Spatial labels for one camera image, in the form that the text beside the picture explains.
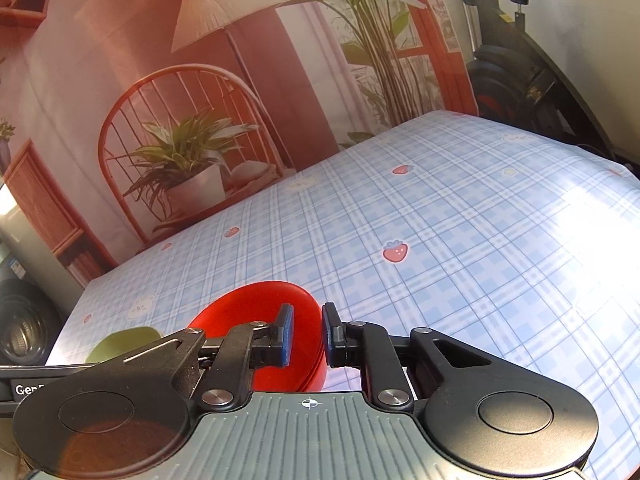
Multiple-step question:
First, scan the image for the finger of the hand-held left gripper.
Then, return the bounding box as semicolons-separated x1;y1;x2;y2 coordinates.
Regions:
0;363;98;381

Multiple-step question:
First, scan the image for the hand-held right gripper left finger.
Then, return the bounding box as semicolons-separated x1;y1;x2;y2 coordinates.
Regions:
120;303;296;411

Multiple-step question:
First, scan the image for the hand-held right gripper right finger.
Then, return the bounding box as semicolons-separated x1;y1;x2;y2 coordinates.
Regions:
322;303;506;406

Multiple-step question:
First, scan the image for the red bowl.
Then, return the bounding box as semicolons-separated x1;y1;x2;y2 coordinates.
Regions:
190;282;323;392

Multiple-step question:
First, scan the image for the grey washing machine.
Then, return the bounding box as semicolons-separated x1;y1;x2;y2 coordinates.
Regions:
0;252;67;367

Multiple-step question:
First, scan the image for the green bowl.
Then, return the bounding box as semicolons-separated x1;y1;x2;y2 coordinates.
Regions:
85;326;162;364

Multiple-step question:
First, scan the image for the plaid strawberry tablecloth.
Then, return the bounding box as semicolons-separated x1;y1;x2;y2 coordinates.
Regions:
45;110;640;480

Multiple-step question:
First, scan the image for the printed room backdrop cloth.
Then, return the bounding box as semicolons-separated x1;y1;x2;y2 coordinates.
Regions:
0;0;482;288

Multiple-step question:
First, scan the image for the black exercise bike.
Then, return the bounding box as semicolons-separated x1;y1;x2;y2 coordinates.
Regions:
460;0;640;173

